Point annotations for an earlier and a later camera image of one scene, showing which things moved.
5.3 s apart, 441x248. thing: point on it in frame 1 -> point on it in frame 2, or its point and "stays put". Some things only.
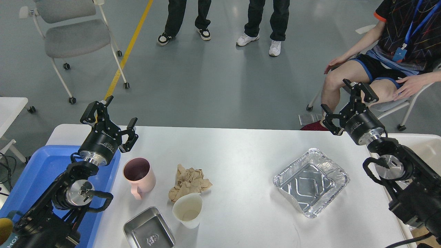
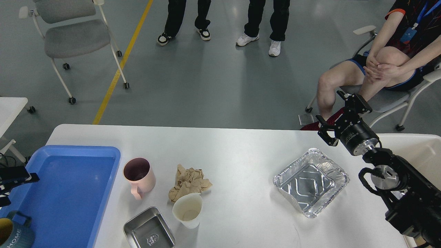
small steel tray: x=149 y=229 stays put
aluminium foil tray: x=310 y=182 stays put
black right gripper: x=361 y=124 -> x=356 y=136
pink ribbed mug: x=138 y=171 stays put
